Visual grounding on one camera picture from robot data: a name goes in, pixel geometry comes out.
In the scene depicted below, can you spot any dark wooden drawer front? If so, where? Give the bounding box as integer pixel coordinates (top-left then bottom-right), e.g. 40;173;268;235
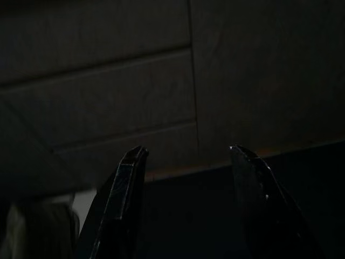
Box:
0;0;192;87
0;50;199;152
53;124;202;176

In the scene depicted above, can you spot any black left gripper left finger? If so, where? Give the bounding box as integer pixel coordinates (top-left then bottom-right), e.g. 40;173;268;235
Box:
78;145;150;259

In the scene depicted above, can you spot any dark wooden cabinet door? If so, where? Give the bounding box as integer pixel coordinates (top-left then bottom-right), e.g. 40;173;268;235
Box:
188;0;345;169

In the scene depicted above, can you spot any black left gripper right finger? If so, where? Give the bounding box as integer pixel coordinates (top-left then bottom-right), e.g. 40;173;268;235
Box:
229;145;324;259

